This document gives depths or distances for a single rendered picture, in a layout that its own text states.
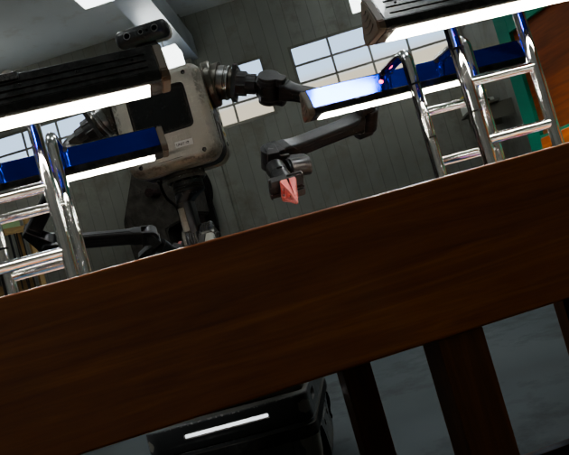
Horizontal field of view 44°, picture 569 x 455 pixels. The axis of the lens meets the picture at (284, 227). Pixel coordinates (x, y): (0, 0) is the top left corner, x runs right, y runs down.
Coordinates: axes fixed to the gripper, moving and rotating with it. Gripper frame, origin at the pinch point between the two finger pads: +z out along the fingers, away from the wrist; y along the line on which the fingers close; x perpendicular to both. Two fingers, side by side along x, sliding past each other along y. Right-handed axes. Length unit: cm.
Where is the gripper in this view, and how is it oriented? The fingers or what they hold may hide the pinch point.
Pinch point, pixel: (295, 200)
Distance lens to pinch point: 192.5
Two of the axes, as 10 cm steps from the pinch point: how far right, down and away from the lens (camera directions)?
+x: 1.1, 8.1, 5.8
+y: 9.5, -2.6, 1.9
